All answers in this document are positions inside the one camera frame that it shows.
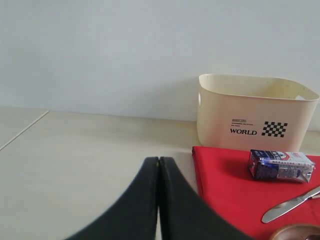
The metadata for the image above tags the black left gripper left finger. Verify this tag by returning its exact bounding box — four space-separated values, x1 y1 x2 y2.
68 156 159 240

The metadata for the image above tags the red scalloped tablecloth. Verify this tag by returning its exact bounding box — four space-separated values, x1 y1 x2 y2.
192 146 320 240

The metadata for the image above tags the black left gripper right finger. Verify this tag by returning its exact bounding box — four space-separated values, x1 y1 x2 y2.
159 156 251 240

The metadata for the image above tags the blue white milk carton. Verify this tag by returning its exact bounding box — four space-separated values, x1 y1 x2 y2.
248 149 316 183

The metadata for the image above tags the silver table knife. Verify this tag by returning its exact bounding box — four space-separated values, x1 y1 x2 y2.
261 186 320 224

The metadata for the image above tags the cream plastic bin WORLD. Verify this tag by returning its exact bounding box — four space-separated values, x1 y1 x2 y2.
196 73 320 152

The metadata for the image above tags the round wooden plate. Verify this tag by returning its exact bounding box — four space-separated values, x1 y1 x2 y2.
269 223 320 240

